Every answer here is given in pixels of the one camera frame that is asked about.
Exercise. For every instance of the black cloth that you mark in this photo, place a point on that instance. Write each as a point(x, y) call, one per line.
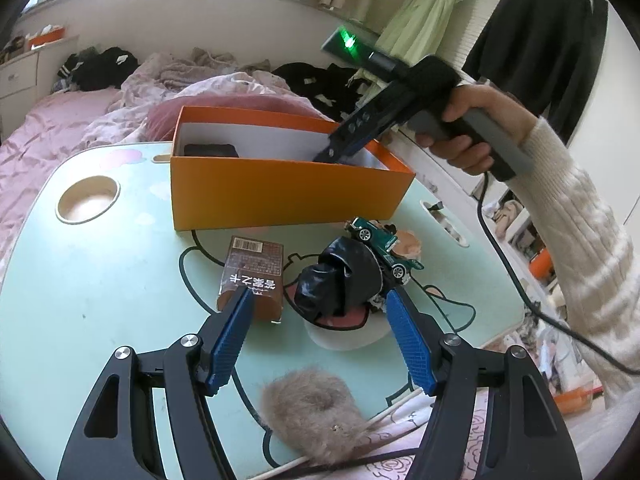
point(340, 280)

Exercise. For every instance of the orange storage bin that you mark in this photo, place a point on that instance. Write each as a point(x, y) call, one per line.
point(542, 266)

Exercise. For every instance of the green toy car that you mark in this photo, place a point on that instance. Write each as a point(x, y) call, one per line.
point(372, 235)

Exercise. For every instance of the black hanging garment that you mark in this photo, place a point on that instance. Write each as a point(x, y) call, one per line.
point(545, 35)

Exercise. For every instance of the black striped clothes pile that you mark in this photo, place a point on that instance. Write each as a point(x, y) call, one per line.
point(100, 67)

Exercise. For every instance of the fluffy fur pompom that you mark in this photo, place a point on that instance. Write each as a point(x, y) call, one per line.
point(305, 410)

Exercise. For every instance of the peach doll figure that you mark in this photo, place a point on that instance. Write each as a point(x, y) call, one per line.
point(407, 246)

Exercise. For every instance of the brown snack packet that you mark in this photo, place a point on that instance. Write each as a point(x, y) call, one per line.
point(255, 265)

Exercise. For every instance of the rose print sheet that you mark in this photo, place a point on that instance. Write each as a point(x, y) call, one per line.
point(400, 440)

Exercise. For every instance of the dark flat pouch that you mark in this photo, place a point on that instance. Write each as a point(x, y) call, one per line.
point(210, 150)

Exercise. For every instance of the person's right hand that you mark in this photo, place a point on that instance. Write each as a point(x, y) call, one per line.
point(482, 100)

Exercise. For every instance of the person's right forearm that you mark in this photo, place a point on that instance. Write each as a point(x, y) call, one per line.
point(575, 220)

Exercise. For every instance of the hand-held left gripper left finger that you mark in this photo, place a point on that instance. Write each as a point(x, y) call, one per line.
point(230, 340)

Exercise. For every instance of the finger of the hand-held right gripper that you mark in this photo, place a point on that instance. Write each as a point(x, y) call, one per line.
point(357, 127)

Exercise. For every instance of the beige crumpled blanket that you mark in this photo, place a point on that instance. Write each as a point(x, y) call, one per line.
point(205, 62)

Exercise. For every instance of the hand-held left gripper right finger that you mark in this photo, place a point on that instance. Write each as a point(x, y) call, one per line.
point(407, 345)

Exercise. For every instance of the pink bed blanket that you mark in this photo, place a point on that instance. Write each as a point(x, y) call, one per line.
point(60, 125)

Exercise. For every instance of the mint cartoon desktop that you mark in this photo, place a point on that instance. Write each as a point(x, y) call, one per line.
point(100, 285)

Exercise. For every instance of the pile of small trinkets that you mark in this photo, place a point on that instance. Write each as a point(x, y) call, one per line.
point(452, 227)

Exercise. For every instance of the dark pink pillow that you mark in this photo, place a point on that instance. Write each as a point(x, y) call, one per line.
point(165, 115)

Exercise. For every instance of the white drawer cabinet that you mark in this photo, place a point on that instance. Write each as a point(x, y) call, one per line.
point(25, 75)

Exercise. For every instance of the dark hair clip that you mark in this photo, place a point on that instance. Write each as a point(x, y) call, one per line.
point(436, 206)

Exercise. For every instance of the light green hanging garment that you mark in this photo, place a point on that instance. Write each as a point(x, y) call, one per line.
point(430, 10)

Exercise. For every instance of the orange cardboard box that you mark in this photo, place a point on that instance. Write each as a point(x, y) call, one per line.
point(280, 195)

